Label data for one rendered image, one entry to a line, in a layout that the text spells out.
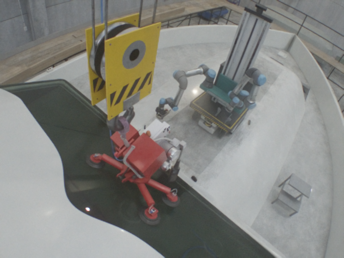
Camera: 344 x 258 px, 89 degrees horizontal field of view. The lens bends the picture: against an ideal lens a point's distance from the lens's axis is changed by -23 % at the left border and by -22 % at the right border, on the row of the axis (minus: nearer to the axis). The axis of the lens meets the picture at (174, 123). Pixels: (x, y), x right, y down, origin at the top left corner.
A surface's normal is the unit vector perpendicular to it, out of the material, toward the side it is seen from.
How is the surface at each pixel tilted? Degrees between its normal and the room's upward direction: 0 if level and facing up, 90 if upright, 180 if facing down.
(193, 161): 0
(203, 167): 0
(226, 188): 16
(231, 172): 10
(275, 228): 0
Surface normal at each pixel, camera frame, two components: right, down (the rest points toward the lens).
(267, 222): 0.17, -0.65
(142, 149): -0.06, -0.45
